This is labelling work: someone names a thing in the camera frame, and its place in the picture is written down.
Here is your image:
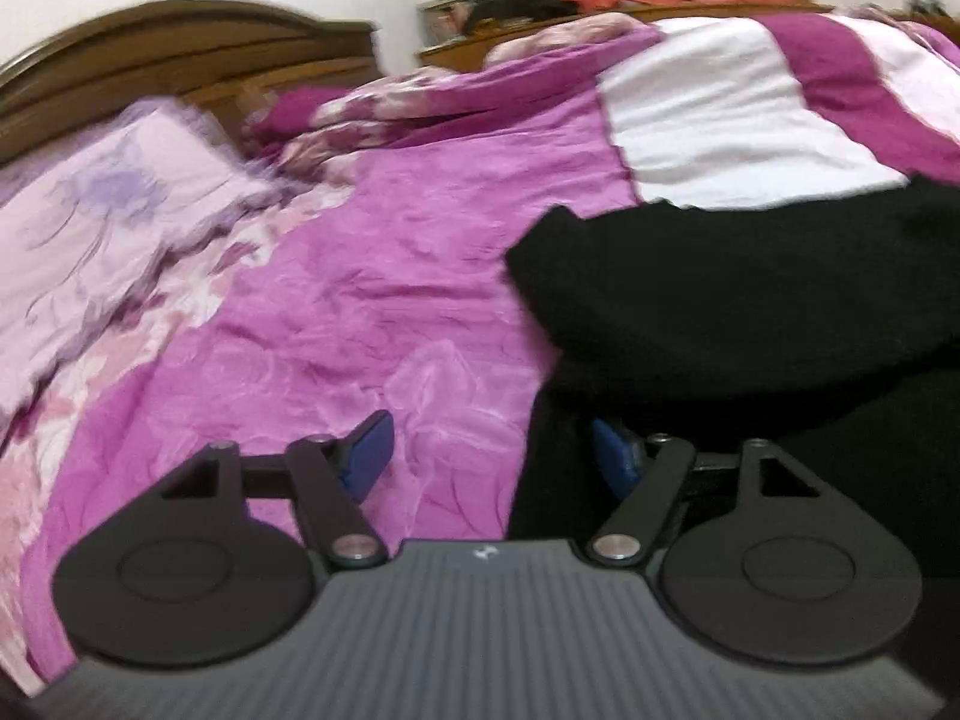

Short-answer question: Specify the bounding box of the lilac floral pillow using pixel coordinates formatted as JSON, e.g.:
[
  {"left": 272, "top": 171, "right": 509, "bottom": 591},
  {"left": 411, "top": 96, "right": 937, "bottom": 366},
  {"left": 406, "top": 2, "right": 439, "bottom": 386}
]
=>
[{"left": 2, "top": 98, "right": 285, "bottom": 421}]

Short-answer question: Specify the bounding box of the black garment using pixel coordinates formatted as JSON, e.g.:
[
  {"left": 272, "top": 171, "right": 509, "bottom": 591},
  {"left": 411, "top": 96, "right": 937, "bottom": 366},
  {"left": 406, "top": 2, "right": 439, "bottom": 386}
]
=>
[{"left": 506, "top": 177, "right": 958, "bottom": 691}]

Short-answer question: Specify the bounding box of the magenta and white striped blanket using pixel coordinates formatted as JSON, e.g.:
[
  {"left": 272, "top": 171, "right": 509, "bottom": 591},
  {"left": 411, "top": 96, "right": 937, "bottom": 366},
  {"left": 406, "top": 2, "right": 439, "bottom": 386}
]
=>
[{"left": 599, "top": 13, "right": 958, "bottom": 210}]

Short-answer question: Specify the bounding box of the magenta floral bedspread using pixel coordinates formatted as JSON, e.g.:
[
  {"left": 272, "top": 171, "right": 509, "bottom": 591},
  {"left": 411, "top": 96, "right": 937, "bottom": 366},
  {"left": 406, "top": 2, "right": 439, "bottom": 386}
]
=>
[{"left": 2, "top": 26, "right": 659, "bottom": 691}]

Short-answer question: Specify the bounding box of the black bag on cabinet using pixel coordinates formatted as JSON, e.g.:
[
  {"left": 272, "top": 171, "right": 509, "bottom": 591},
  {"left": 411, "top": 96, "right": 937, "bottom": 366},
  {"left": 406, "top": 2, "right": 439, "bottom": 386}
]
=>
[{"left": 460, "top": 0, "right": 579, "bottom": 36}]

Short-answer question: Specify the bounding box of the dark wooden headboard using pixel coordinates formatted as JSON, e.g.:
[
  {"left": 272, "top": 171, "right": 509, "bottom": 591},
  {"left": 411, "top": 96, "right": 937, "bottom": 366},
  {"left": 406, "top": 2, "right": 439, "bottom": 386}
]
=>
[{"left": 2, "top": 0, "right": 381, "bottom": 164}]

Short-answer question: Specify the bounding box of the wooden side cabinet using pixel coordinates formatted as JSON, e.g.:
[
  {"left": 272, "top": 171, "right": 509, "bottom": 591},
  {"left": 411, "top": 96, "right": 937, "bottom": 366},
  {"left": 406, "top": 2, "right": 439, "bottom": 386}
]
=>
[{"left": 418, "top": 4, "right": 830, "bottom": 71}]

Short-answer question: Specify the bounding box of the stack of books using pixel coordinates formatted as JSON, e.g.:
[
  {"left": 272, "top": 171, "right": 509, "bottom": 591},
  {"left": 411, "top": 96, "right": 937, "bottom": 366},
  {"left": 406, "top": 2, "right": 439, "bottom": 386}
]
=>
[{"left": 418, "top": 0, "right": 475, "bottom": 47}]

